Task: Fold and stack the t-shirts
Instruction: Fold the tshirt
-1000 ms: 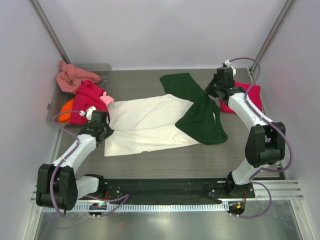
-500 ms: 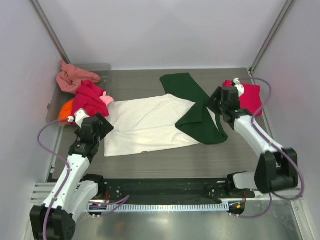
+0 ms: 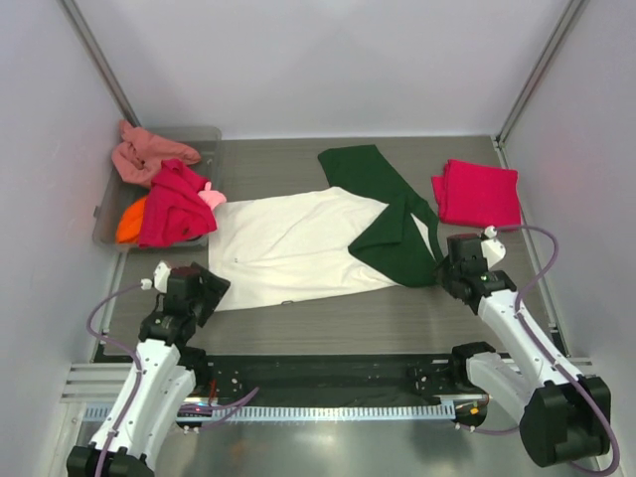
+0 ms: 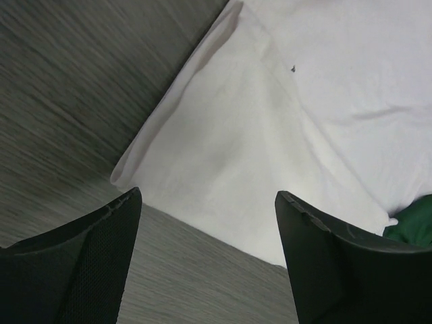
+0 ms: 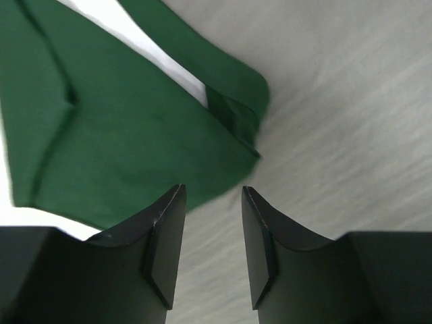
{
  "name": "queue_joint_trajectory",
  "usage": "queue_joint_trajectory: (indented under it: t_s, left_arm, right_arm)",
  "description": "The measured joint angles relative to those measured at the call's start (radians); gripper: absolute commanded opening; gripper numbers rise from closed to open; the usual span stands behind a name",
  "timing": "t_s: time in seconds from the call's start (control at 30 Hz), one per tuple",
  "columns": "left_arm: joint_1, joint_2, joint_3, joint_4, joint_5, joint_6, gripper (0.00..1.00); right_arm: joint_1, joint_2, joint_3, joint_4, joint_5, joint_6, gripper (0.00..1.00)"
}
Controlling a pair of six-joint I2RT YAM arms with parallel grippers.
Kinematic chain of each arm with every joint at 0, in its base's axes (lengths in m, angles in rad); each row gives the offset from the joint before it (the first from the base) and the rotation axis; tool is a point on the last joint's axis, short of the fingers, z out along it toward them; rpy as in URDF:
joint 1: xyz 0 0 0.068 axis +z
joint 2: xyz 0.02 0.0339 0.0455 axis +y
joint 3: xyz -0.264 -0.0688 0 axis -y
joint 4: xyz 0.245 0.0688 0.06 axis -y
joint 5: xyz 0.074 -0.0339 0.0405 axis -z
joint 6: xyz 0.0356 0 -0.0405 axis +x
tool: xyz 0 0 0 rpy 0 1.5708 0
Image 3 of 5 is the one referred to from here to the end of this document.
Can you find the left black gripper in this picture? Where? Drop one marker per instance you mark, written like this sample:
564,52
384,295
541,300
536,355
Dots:
214,288

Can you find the white and green t shirt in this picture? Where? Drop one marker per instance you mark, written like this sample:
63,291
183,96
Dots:
368,230

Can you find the crimson red t shirt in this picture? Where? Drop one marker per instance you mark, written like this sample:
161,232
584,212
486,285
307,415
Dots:
174,211

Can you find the orange t shirt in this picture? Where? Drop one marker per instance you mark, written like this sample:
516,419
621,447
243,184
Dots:
130,223

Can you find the light pink t shirt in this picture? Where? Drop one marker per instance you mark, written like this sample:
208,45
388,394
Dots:
212,198

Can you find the aluminium frame post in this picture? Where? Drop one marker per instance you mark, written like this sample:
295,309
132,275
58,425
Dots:
99,60
556,40

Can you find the slotted cable duct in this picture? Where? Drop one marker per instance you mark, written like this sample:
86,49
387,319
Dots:
444,411

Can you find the left aluminium frame post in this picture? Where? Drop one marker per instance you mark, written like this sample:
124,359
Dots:
99,60

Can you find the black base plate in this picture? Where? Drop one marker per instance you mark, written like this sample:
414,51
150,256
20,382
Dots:
342,376

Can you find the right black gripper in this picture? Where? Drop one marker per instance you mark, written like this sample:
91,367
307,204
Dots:
442,277

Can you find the right aluminium frame post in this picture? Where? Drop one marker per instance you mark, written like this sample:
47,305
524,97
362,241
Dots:
556,40

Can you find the aluminium front rail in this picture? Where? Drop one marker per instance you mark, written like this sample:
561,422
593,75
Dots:
105,379

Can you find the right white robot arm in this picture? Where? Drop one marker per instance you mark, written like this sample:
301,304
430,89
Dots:
562,415

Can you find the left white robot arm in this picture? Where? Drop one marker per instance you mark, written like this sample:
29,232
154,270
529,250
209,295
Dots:
164,371

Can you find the salmon pink t shirt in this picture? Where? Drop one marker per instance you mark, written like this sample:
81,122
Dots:
139,155

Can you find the folded magenta t shirt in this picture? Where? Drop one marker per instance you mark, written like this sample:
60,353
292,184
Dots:
478,196

